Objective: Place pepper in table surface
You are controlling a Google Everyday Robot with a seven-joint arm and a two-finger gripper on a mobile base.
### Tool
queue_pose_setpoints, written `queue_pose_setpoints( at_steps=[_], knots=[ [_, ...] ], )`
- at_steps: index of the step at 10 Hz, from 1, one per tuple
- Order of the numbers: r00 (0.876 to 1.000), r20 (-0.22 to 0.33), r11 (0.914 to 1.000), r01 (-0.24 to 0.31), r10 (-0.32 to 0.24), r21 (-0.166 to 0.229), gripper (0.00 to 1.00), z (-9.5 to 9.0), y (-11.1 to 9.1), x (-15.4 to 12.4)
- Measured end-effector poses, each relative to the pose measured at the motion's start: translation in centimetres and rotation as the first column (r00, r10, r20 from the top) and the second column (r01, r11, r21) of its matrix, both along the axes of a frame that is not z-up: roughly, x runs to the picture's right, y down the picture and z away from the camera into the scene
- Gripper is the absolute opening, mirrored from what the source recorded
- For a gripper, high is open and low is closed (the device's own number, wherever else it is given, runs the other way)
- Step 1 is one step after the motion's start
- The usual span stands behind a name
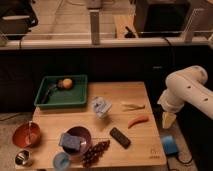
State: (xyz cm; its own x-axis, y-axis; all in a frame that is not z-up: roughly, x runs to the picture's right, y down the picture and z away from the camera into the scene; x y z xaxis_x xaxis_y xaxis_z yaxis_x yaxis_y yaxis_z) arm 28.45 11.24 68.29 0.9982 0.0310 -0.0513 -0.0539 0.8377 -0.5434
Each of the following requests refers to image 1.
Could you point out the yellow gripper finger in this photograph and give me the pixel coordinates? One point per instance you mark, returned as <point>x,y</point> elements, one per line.
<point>168,119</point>

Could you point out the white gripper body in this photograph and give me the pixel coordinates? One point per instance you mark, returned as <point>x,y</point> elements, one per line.
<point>169,102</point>

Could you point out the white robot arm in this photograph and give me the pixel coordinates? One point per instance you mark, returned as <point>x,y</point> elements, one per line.
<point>185,86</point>

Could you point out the blue box on floor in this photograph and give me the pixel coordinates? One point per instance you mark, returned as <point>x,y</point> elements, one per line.
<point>169,145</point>

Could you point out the wooden cutting board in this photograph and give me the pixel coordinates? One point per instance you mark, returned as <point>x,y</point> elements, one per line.
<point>129,101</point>

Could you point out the white plastic cup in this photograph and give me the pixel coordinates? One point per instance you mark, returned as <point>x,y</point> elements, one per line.
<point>101,107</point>

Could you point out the red grape bunch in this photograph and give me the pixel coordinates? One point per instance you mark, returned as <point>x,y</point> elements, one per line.
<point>94,153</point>

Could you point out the purple bowl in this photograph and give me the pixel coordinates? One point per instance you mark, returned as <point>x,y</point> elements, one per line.
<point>85,139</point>

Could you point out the orange fruit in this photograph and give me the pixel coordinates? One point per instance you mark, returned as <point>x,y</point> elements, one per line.
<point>67,83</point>

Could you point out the blue sponge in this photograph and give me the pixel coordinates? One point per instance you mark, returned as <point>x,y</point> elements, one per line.
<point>69,141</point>

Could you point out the light blue cup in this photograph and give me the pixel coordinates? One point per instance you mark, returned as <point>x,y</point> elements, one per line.
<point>61,162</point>

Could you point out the green plastic tray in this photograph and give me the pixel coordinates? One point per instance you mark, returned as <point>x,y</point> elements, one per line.
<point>63,98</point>

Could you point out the metal spoon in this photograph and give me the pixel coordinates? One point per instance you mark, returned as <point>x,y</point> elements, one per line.
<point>29,131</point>

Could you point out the orange red bowl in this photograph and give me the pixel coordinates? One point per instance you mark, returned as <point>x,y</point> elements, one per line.
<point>20,136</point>

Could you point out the small steel cup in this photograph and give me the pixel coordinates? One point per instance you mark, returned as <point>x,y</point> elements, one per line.
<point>22,158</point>

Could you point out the black handled brush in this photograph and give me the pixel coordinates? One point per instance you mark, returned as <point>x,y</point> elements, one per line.
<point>56,86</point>

